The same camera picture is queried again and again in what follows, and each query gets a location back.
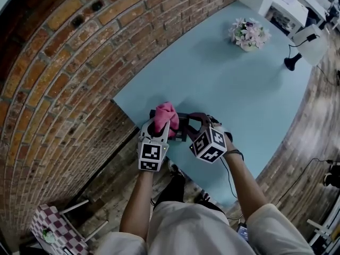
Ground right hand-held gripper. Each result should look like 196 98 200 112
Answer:
185 112 234 164

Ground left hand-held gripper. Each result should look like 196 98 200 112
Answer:
137 117 172 173

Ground black keypad device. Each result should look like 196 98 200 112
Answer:
149 109 190 143

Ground pink cloth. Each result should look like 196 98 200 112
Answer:
154 101 181 138

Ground person's right forearm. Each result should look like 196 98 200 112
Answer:
222 152 269 223

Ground person's left forearm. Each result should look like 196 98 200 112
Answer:
119 168 155 241

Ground person's left sneaker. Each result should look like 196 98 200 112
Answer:
167 160 184 179

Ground person's black trousers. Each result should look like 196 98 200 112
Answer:
151 172 229 215

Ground person's white shirt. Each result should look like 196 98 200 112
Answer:
95 200 316 255

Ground potted pink white flowers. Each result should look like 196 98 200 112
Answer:
228 16 273 53

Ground small white-legged table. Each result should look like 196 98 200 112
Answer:
58 199 109 243

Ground black phone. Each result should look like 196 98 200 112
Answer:
235 222 250 242

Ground black gooseneck desk lamp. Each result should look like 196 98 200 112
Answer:
283 34 320 72

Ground small white flower bunch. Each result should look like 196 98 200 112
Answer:
41 227 56 243

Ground white shelf cabinet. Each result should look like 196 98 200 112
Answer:
259 0 330 38

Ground white metal rack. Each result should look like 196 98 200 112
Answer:
307 203 340 252

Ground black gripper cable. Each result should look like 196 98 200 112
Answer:
219 157 240 199

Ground black floor cable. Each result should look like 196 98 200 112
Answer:
276 157 334 206

